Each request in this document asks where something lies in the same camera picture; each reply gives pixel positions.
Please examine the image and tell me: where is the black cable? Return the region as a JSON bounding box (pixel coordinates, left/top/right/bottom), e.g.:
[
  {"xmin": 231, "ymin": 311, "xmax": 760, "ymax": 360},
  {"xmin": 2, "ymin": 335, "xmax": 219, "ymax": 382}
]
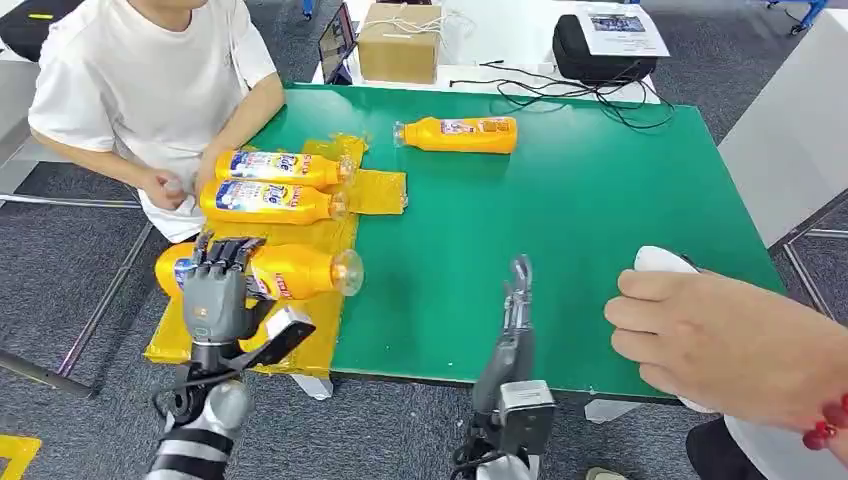
[{"xmin": 449, "ymin": 60, "xmax": 676, "ymax": 132}]

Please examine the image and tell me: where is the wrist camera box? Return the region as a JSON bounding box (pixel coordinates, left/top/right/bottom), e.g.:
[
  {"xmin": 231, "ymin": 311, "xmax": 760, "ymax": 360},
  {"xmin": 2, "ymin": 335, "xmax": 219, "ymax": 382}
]
[
  {"xmin": 245, "ymin": 305, "xmax": 317, "ymax": 371},
  {"xmin": 497, "ymin": 380, "xmax": 557, "ymax": 456}
]

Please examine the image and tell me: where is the pale table foot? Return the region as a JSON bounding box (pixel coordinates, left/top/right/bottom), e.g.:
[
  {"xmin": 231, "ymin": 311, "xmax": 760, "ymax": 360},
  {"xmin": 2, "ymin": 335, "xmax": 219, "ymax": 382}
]
[
  {"xmin": 583, "ymin": 398, "xmax": 643, "ymax": 426},
  {"xmin": 290, "ymin": 373, "xmax": 335, "ymax": 403}
]

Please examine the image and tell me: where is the cardboard box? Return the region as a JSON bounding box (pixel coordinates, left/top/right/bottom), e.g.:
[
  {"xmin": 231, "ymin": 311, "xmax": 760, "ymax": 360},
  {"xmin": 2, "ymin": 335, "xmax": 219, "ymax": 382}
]
[{"xmin": 357, "ymin": 3, "xmax": 444, "ymax": 86}]

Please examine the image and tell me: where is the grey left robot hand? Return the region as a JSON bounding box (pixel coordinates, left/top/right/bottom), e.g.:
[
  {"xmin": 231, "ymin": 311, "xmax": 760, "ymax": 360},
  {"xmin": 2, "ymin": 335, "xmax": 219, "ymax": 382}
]
[{"xmin": 182, "ymin": 231, "xmax": 278, "ymax": 346}]

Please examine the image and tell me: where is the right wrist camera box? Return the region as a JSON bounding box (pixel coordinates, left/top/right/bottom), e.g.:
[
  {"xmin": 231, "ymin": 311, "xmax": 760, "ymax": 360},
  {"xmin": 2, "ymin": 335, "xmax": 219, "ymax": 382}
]
[{"xmin": 497, "ymin": 380, "xmax": 557, "ymax": 456}]

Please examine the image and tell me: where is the orange drink bottle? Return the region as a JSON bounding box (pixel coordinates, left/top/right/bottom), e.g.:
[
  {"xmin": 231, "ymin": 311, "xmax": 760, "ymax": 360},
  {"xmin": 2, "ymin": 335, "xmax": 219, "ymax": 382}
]
[
  {"xmin": 153, "ymin": 241, "xmax": 366, "ymax": 301},
  {"xmin": 214, "ymin": 149, "xmax": 358, "ymax": 191},
  {"xmin": 392, "ymin": 115, "xmax": 520, "ymax": 156},
  {"xmin": 197, "ymin": 178, "xmax": 351, "ymax": 227}
]

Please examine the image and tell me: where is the white cord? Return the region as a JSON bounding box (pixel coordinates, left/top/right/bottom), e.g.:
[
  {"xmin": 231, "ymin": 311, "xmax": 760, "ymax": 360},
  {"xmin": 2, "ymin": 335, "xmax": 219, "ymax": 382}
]
[{"xmin": 362, "ymin": 9, "xmax": 475, "ymax": 37}]

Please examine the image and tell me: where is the standing person's hand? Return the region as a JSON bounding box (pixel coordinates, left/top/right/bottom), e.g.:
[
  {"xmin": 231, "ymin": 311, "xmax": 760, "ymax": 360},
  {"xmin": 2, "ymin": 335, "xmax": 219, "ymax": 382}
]
[{"xmin": 603, "ymin": 268, "xmax": 848, "ymax": 433}]

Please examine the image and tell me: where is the white handheld device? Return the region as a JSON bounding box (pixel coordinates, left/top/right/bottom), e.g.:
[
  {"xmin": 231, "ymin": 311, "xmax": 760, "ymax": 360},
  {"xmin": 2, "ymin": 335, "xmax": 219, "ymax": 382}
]
[{"xmin": 633, "ymin": 245, "xmax": 721, "ymax": 416}]

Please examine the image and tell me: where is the metal floor frame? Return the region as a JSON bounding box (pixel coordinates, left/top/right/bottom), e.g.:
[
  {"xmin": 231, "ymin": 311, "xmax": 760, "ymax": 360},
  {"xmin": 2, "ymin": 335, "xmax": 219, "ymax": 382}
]
[{"xmin": 768, "ymin": 225, "xmax": 848, "ymax": 326}]

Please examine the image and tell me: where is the white table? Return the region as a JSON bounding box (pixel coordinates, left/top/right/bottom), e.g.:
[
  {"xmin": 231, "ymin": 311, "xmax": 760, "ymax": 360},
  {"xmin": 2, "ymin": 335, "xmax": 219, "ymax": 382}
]
[{"xmin": 311, "ymin": 0, "xmax": 662, "ymax": 106}]

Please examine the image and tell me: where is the green table mat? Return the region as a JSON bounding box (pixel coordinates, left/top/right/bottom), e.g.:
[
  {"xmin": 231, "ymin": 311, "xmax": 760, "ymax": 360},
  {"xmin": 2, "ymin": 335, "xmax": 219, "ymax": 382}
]
[{"xmin": 248, "ymin": 83, "xmax": 787, "ymax": 401}]

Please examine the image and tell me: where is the printed paper sheet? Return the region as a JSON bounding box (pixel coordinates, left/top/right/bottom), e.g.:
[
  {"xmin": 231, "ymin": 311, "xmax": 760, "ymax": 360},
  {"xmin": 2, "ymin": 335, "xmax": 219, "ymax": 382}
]
[{"xmin": 574, "ymin": 3, "xmax": 671, "ymax": 59}]

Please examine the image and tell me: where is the black bag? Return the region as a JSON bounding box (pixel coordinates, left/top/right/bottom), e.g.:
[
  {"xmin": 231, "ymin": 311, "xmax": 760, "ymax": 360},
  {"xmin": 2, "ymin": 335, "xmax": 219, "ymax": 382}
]
[{"xmin": 551, "ymin": 13, "xmax": 659, "ymax": 87}]

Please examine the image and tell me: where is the metal frame table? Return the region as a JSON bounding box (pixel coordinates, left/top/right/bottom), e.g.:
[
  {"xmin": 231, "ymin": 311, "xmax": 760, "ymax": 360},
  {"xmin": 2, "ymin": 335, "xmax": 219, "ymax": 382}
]
[{"xmin": 0, "ymin": 56, "xmax": 158, "ymax": 400}]

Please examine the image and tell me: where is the black case with yellow mark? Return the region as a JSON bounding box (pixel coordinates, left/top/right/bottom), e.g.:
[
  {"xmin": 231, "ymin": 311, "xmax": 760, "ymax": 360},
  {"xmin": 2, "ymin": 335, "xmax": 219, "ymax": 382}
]
[{"xmin": 0, "ymin": 0, "xmax": 84, "ymax": 64}]

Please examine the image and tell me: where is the standing person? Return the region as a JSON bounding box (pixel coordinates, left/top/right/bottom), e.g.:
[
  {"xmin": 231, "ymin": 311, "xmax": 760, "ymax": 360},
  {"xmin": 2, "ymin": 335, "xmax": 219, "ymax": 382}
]
[{"xmin": 684, "ymin": 397, "xmax": 848, "ymax": 480}]

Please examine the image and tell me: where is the red bead bracelet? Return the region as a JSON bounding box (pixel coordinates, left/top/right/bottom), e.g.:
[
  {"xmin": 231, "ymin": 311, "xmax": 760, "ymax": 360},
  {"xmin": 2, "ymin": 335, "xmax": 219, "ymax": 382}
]
[{"xmin": 802, "ymin": 394, "xmax": 848, "ymax": 452}]

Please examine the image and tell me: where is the blue frame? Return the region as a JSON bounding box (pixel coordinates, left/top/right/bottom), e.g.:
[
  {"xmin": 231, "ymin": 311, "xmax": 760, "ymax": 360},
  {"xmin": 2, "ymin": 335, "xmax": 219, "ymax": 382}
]
[{"xmin": 767, "ymin": 0, "xmax": 831, "ymax": 36}]

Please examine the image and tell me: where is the grey table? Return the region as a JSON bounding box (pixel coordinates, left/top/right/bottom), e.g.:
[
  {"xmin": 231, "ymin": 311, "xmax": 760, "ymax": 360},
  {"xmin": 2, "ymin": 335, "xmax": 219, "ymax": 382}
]
[{"xmin": 717, "ymin": 7, "xmax": 848, "ymax": 250}]

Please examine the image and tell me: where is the seated person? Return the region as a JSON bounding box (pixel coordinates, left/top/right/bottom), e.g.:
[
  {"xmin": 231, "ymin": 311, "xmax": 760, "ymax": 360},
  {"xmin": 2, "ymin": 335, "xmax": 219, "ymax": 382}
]
[{"xmin": 27, "ymin": 0, "xmax": 287, "ymax": 245}]

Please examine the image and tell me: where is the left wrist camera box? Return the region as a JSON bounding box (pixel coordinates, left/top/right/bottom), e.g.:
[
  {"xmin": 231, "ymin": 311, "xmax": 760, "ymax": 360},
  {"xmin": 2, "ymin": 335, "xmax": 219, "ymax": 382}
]
[{"xmin": 245, "ymin": 305, "xmax": 317, "ymax": 371}]

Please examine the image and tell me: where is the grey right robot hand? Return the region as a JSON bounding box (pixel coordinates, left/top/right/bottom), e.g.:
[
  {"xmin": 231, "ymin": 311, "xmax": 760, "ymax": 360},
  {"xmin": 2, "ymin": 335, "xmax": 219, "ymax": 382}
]
[{"xmin": 470, "ymin": 254, "xmax": 537, "ymax": 416}]

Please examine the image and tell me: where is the seated person's left hand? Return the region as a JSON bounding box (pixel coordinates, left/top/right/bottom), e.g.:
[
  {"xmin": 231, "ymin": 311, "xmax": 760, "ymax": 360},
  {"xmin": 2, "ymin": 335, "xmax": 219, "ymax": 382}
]
[{"xmin": 193, "ymin": 146, "xmax": 225, "ymax": 197}]

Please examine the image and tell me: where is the dark tablet screen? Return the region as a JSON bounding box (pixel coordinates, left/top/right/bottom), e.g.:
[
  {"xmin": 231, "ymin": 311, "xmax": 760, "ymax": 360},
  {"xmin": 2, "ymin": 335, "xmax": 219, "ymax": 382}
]
[{"xmin": 317, "ymin": 1, "xmax": 360, "ymax": 87}]

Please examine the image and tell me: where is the yellow sheet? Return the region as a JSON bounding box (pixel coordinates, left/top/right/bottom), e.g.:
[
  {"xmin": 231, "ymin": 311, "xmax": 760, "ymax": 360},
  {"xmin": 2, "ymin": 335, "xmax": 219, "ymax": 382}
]
[{"xmin": 144, "ymin": 134, "xmax": 409, "ymax": 380}]

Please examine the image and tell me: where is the seated person's right hand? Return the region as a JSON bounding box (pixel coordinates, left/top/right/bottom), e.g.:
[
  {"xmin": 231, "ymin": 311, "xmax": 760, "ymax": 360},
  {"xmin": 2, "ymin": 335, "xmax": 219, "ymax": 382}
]
[{"xmin": 139, "ymin": 168, "xmax": 191, "ymax": 213}]

